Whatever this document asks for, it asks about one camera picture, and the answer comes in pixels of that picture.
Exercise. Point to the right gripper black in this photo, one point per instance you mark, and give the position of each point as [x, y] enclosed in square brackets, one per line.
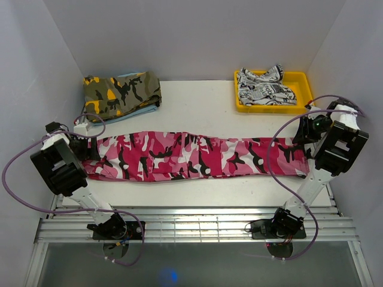
[304, 134]

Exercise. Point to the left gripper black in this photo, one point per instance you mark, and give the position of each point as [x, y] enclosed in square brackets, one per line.
[89, 153]

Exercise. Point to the pink camouflage trousers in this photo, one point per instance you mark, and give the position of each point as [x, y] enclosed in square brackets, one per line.
[167, 156]

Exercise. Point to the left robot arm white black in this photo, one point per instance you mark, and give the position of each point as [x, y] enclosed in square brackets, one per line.
[59, 162]

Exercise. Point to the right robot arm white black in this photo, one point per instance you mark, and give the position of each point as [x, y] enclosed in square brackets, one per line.
[339, 141]

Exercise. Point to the white black newsprint trousers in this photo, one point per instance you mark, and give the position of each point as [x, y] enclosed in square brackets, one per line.
[265, 89]

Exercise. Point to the green camouflage folded trousers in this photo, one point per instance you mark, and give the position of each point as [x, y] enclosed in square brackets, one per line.
[94, 91]

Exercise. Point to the yellow plastic tray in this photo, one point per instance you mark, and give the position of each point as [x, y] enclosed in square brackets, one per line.
[297, 81]

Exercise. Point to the light blue folded garment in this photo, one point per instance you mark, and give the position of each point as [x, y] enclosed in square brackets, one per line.
[140, 112]

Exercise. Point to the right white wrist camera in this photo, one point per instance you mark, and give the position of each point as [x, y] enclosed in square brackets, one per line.
[315, 111]

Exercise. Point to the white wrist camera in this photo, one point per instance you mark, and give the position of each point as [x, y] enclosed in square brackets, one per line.
[81, 128]
[315, 111]

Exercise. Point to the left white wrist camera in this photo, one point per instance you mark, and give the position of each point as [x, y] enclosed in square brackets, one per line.
[81, 128]

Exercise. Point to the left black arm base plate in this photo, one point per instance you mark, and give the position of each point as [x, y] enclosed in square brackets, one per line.
[133, 232]

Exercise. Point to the aluminium frame rail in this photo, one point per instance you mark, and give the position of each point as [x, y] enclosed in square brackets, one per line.
[196, 225]

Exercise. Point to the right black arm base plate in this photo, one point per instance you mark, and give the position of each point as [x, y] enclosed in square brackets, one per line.
[261, 229]

